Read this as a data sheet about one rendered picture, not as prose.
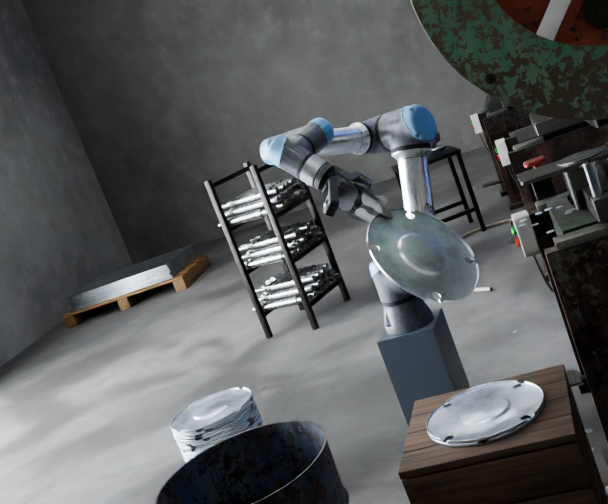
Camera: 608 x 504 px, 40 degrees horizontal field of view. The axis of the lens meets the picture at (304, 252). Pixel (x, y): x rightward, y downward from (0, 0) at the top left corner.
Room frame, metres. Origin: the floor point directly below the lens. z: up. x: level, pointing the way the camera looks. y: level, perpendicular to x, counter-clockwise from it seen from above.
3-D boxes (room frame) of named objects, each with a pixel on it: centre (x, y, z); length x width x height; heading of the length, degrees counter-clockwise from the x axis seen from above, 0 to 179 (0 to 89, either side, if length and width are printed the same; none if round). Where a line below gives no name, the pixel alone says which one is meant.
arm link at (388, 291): (2.46, -0.23, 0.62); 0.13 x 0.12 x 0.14; 42
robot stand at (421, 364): (2.47, -0.22, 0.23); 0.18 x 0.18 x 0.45; 68
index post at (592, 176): (2.11, -0.76, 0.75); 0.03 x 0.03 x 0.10; 76
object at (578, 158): (2.29, -0.76, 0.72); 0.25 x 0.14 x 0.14; 76
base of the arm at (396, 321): (2.47, -0.22, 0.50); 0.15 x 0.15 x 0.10
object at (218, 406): (2.69, 0.48, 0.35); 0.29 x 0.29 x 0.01
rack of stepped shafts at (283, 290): (4.68, 0.12, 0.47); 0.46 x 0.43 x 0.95; 56
